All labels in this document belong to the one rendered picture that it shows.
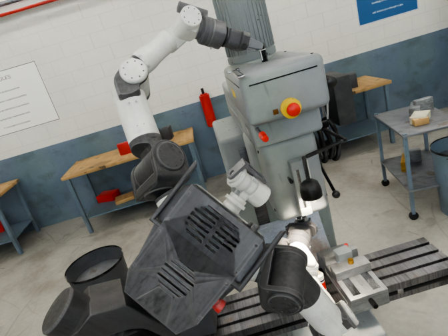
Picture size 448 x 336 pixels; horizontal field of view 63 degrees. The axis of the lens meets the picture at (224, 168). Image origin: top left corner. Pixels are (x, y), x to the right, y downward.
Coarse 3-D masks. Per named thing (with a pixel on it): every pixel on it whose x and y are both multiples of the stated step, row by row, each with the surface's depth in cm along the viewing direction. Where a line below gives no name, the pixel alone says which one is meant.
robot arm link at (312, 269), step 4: (292, 244) 127; (296, 244) 127; (300, 244) 127; (300, 248) 126; (304, 248) 126; (308, 252) 125; (308, 256) 124; (312, 256) 124; (308, 260) 122; (312, 260) 123; (308, 264) 120; (312, 264) 121; (316, 264) 122; (308, 268) 120; (312, 268) 120; (316, 268) 122; (312, 272) 120; (316, 272) 121; (312, 276) 120; (316, 276) 121
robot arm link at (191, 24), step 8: (184, 8) 109; (192, 8) 110; (200, 8) 116; (184, 16) 109; (192, 16) 110; (200, 16) 111; (176, 24) 114; (184, 24) 110; (192, 24) 110; (200, 24) 114; (208, 24) 114; (176, 32) 116; (184, 32) 114; (192, 32) 113; (200, 32) 115; (208, 32) 114; (200, 40) 116; (208, 40) 116
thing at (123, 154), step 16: (352, 80) 491; (368, 80) 514; (384, 80) 488; (368, 112) 562; (192, 128) 540; (352, 128) 545; (368, 128) 526; (384, 128) 509; (128, 144) 497; (192, 144) 485; (80, 160) 546; (96, 160) 517; (112, 160) 491; (128, 160) 479; (64, 176) 482; (192, 176) 543; (0, 192) 498; (112, 192) 543; (128, 192) 555; (80, 208) 496; (96, 208) 529; (112, 208) 511; (0, 224) 540; (16, 224) 560; (0, 240) 516; (16, 240) 504
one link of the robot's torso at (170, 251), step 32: (192, 192) 79; (160, 224) 79; (192, 224) 79; (224, 224) 107; (256, 224) 81; (160, 256) 80; (192, 256) 78; (224, 256) 78; (256, 256) 89; (128, 288) 82; (160, 288) 81; (192, 288) 79; (224, 288) 78; (160, 320) 82; (192, 320) 80
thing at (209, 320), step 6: (210, 312) 148; (204, 318) 148; (210, 318) 148; (216, 318) 156; (198, 324) 149; (204, 324) 149; (210, 324) 149; (216, 324) 153; (186, 330) 150; (192, 330) 150; (198, 330) 150; (204, 330) 150; (210, 330) 150; (216, 330) 151
